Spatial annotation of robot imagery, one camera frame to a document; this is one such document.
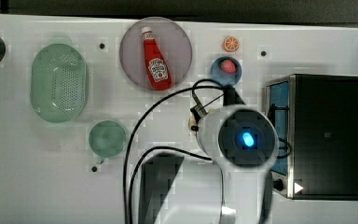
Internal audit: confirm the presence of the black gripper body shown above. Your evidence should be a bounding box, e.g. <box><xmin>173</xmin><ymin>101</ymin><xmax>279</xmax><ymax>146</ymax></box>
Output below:
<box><xmin>189</xmin><ymin>84</ymin><xmax>246</xmax><ymax>132</ymax></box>

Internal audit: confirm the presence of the orange half toy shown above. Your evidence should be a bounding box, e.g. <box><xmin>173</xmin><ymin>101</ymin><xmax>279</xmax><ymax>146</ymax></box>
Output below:
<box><xmin>223</xmin><ymin>36</ymin><xmax>240</xmax><ymax>52</ymax></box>

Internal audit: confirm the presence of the grey round plate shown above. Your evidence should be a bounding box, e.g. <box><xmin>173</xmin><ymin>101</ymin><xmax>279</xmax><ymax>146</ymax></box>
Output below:
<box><xmin>119</xmin><ymin>17</ymin><xmax>192</xmax><ymax>91</ymax></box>

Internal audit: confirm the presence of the blue small bowl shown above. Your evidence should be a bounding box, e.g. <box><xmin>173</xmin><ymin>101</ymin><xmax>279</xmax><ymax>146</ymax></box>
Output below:
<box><xmin>211</xmin><ymin>56</ymin><xmax>242</xmax><ymax>85</ymax></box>

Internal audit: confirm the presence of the red ketchup bottle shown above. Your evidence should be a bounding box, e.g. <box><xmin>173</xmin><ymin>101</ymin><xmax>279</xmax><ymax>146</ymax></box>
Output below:
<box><xmin>141</xmin><ymin>27</ymin><xmax>172</xmax><ymax>91</ymax></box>

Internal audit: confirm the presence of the black cable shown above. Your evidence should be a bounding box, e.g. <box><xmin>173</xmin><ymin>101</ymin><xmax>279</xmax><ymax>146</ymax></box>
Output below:
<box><xmin>122</xmin><ymin>85</ymin><xmax>227</xmax><ymax>224</ymax></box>
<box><xmin>128</xmin><ymin>146</ymin><xmax>213</xmax><ymax>224</ymax></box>

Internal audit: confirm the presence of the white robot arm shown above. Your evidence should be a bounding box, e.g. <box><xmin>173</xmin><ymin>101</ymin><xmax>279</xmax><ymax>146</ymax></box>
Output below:
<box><xmin>127</xmin><ymin>86</ymin><xmax>279</xmax><ymax>224</ymax></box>

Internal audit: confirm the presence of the green oval colander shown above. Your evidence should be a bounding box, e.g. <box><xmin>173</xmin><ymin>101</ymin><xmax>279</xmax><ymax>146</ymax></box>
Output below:
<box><xmin>30</xmin><ymin>37</ymin><xmax>89</xmax><ymax>123</ymax></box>

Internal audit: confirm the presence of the peeled toy banana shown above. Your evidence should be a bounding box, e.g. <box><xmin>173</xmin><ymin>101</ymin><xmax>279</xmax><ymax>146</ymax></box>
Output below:
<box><xmin>188</xmin><ymin>108</ymin><xmax>210</xmax><ymax>134</ymax></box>

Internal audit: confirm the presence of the red toy strawberry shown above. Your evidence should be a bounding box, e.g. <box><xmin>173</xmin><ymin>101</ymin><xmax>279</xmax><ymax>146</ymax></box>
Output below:
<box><xmin>220</xmin><ymin>60</ymin><xmax>237</xmax><ymax>74</ymax></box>

